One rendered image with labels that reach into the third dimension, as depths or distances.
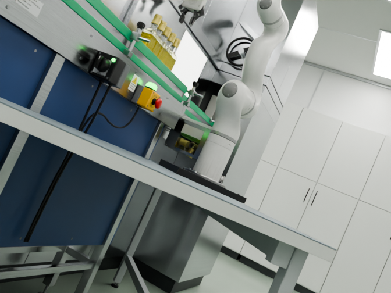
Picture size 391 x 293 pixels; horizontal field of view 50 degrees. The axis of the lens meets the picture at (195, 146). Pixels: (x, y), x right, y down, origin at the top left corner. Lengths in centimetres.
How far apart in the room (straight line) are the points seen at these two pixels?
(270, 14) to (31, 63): 100
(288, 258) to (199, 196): 31
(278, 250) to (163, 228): 185
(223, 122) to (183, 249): 129
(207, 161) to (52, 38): 80
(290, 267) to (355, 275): 432
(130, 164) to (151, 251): 206
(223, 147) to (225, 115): 13
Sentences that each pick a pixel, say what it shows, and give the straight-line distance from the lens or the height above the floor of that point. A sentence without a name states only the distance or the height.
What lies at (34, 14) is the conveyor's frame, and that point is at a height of 97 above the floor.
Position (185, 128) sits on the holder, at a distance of 203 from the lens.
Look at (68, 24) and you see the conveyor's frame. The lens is 127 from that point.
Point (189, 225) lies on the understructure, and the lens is 282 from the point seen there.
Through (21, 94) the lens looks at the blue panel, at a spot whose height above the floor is 78.
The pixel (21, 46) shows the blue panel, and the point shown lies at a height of 89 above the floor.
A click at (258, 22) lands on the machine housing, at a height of 190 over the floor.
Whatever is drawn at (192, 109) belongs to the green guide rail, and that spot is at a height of 110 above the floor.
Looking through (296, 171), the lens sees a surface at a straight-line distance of 549.
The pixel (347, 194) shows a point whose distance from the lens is 543.
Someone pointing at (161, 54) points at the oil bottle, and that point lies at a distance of 195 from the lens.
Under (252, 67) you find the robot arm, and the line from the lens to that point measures 181.
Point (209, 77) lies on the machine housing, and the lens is 292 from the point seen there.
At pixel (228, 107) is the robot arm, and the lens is 171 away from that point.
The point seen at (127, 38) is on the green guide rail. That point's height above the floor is 110.
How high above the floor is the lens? 77
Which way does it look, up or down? 4 degrees up
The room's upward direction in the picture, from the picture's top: 24 degrees clockwise
